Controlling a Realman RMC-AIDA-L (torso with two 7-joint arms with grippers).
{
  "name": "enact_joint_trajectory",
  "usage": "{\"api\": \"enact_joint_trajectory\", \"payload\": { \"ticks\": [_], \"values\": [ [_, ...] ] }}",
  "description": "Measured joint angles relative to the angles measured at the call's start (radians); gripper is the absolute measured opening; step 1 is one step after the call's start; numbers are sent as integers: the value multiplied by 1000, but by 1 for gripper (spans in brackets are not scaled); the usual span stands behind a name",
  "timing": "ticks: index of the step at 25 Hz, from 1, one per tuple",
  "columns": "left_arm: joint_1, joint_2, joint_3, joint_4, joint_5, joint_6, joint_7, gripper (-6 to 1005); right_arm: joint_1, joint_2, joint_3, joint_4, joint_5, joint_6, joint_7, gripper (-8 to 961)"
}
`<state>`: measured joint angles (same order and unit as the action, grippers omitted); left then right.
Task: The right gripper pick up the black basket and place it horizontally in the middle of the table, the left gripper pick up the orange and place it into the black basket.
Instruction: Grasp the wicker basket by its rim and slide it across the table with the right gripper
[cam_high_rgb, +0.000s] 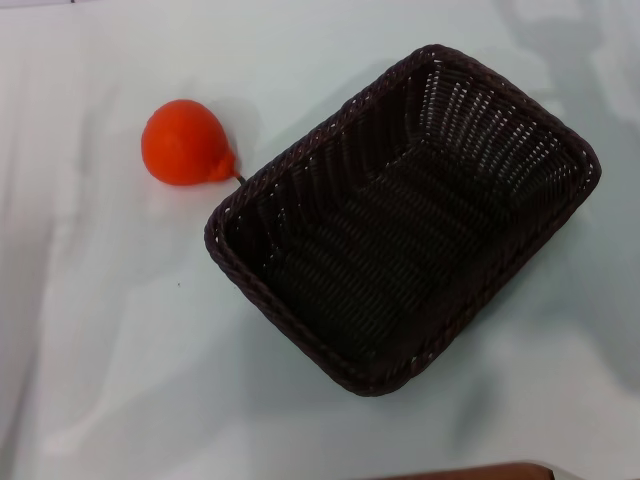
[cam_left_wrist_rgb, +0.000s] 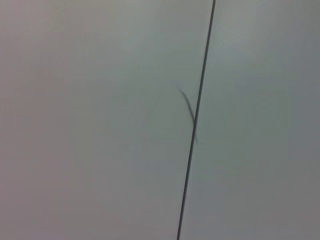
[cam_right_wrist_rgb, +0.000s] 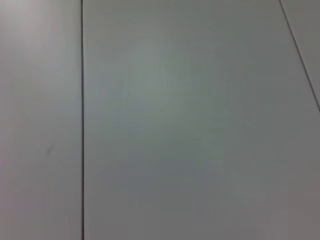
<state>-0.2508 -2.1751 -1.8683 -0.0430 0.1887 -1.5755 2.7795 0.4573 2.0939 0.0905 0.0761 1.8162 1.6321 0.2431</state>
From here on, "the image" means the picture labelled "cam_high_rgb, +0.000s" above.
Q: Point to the orange pear-shaped toy fruit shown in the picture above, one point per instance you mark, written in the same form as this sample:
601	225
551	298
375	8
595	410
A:
180	142

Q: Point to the dark brown woven basket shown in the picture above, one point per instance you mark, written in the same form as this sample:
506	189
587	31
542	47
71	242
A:
400	240

